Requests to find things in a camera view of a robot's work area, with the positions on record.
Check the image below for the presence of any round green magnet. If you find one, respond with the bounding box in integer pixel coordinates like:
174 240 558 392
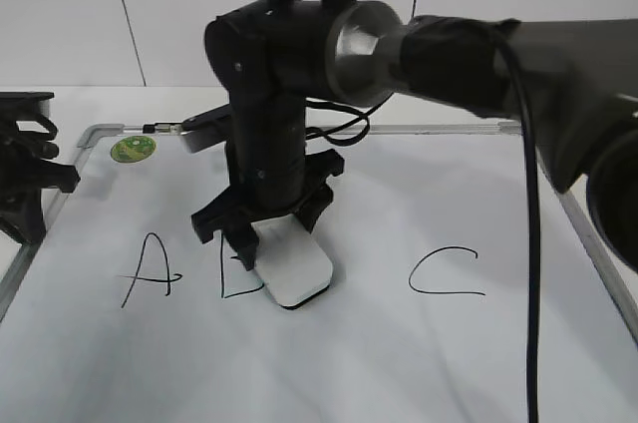
110 136 157 164

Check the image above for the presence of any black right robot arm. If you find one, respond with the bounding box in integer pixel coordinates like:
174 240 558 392
191 0 637 267

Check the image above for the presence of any white board with grey frame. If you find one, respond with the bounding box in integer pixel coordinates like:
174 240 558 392
0 124 638 423

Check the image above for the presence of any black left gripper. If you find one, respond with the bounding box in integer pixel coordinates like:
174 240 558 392
1 92 80 244

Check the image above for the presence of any white board eraser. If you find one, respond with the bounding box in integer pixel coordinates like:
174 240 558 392
254 215 334 309

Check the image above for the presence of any black and silver board clip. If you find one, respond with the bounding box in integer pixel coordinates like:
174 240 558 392
142 123 182 135

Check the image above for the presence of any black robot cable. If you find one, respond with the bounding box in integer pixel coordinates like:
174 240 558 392
233 0 543 423

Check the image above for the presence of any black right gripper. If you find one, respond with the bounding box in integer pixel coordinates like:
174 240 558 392
191 149 345 271

